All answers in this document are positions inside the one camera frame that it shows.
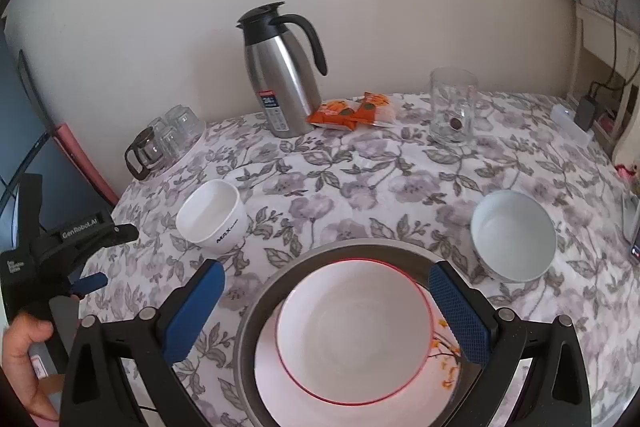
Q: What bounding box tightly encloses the glass pitcher black handle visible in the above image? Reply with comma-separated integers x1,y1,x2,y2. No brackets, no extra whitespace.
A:
124,126,176,182

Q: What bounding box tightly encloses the orange snack packet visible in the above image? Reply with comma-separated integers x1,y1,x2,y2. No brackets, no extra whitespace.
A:
306,98,363,131
350,92,401,128

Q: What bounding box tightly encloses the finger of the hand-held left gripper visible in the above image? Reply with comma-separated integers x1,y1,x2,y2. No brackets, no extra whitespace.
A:
65,272,109,299
111,223,141,244

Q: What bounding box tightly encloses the flower print bowl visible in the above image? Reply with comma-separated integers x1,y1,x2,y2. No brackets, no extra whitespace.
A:
254,282,463,422

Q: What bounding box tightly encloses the white cup black print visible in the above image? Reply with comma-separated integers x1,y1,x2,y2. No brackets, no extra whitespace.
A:
175,179,248,255

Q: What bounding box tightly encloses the pink toy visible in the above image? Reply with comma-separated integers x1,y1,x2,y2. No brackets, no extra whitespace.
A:
616,159,640,195

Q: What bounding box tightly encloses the glass mug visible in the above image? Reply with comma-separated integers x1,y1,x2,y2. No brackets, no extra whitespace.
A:
427,67,480,148

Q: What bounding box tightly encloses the black charger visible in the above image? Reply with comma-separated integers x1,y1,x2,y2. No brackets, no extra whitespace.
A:
574,96,598,132

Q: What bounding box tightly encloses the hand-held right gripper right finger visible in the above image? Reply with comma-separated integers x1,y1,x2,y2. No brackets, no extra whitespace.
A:
426,260,593,427

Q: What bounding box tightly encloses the black cable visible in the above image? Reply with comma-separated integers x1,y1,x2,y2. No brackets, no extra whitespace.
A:
592,0,626,100

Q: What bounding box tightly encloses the grey floral blanket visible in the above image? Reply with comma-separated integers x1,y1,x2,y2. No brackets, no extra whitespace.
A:
75,92,640,427

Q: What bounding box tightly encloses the white ceramic bowl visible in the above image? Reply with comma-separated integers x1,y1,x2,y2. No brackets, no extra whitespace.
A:
470,190,557,284

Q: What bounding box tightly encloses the person's left hand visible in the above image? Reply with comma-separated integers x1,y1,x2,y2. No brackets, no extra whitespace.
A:
0,312,63,423

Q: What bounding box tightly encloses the red rim bowl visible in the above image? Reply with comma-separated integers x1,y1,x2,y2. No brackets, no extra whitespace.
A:
275,258,435,404

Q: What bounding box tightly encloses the dark screen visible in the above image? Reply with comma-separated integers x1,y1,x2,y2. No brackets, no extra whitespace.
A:
0,29,66,248

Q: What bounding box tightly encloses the stainless steel thermos jug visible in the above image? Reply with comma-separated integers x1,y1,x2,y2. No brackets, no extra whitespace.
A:
236,1,330,138

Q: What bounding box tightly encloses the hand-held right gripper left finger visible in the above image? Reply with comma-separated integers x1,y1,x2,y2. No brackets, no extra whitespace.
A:
59,258,227,427

